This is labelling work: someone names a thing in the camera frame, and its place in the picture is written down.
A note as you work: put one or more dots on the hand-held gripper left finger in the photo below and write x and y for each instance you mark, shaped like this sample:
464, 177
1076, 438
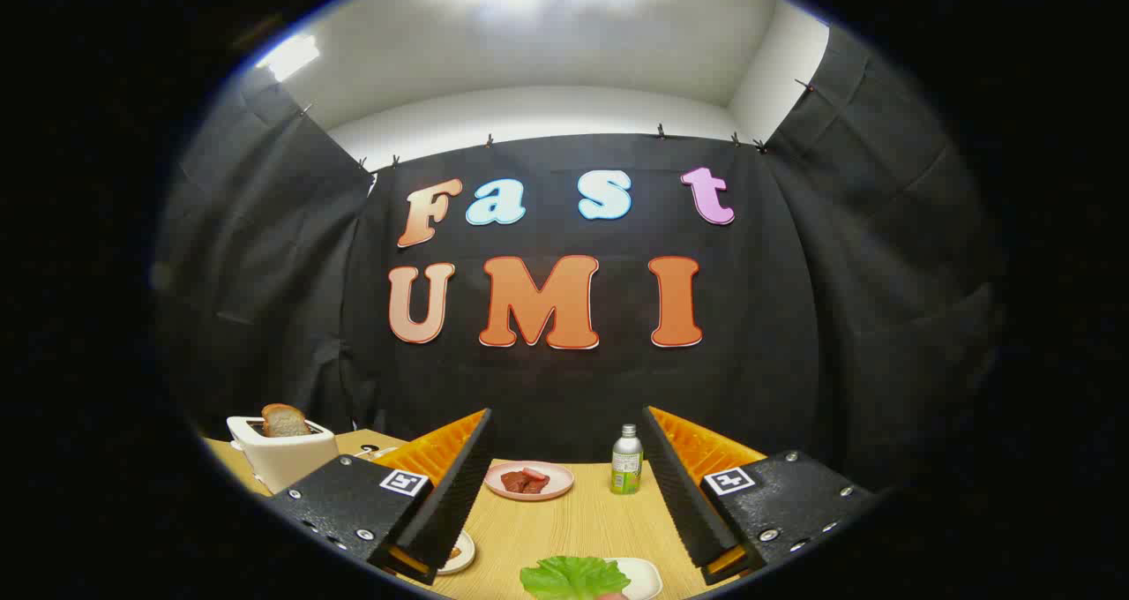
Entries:
459, 494

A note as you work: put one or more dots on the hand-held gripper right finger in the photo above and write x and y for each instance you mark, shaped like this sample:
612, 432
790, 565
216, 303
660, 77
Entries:
684, 494

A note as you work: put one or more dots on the green lettuce leaf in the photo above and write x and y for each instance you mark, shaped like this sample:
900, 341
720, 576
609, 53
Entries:
573, 578

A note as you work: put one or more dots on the plain bread slice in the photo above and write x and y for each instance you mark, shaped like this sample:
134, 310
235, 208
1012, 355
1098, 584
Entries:
282, 421

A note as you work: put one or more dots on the brown meat pieces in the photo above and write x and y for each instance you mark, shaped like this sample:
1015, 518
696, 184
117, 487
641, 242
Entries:
516, 483

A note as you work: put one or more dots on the white round plate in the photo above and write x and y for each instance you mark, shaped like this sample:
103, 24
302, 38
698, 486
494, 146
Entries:
466, 554

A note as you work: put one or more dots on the silver green drink bottle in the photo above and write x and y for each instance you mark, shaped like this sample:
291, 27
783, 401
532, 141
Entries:
626, 468

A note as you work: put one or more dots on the red food slice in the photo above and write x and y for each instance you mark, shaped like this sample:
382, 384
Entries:
535, 474

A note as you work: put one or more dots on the white square plate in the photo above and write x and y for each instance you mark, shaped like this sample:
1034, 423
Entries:
644, 575

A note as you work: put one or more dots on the pink round plate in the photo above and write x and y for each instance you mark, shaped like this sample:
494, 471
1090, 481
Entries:
562, 481

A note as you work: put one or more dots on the black backdrop cloth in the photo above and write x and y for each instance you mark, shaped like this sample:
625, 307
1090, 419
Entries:
564, 388

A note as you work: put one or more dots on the white toaster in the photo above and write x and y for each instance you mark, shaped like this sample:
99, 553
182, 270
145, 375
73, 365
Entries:
291, 463

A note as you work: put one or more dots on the small ceiling light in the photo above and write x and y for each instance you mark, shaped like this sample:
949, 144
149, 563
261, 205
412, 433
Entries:
288, 56

